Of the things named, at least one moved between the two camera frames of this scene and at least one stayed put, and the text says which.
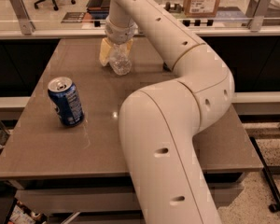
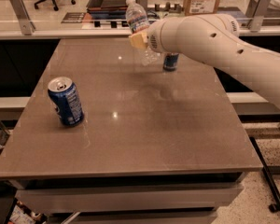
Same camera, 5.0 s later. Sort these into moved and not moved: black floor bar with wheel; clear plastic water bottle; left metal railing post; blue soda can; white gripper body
Moved: clear plastic water bottle; white gripper body
Not moved: black floor bar with wheel; blue soda can; left metal railing post
